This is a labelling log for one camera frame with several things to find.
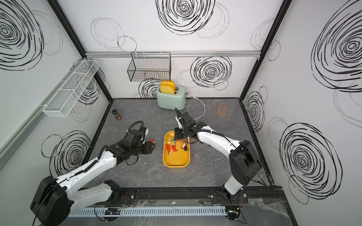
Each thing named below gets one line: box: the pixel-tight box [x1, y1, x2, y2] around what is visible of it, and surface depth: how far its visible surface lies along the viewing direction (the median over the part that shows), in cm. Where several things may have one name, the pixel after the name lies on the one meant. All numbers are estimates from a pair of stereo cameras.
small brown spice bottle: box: [111, 108, 123, 122], surface depth 102 cm
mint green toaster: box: [156, 86, 188, 110], surface depth 107 cm
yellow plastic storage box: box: [162, 130, 191, 169], surface depth 91 cm
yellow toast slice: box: [159, 79, 176, 95], surface depth 102 cm
